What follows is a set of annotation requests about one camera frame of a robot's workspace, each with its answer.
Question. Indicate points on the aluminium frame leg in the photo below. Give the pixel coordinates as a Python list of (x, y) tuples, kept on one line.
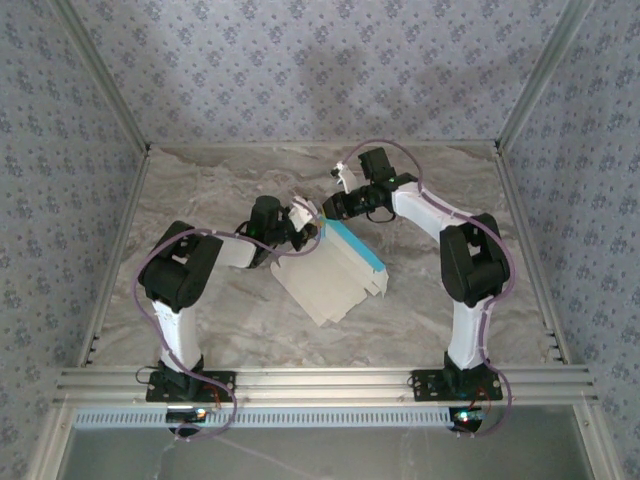
[(47, 445), (597, 445)]

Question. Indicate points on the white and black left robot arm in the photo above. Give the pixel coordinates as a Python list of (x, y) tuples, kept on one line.
[(180, 330)]

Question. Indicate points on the aluminium upright post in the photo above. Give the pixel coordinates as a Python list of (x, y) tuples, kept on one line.
[(541, 70), (105, 70)]

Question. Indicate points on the aluminium table side rail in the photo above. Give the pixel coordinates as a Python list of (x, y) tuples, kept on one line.
[(515, 200), (132, 200)]

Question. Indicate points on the wide aluminium frame rail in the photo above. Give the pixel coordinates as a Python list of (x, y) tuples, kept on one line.
[(325, 385)]

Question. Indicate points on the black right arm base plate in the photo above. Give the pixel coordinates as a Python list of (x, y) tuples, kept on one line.
[(425, 387)]

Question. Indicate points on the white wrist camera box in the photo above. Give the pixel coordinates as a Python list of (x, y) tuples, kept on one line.
[(304, 212), (345, 174)]

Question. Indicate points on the white and blue paper box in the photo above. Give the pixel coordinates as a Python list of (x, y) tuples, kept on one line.
[(320, 280)]

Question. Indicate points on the thin aluminium table edge bar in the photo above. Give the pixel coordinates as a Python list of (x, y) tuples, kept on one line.
[(325, 145)]

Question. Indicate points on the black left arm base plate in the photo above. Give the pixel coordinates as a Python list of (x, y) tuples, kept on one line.
[(225, 387)]

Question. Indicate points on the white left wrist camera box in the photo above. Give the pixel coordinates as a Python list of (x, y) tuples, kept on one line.
[(304, 212)]

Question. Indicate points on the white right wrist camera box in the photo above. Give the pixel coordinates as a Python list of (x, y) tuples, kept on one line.
[(345, 174)]

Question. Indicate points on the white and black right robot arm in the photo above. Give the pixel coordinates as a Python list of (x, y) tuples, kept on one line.
[(470, 330)]

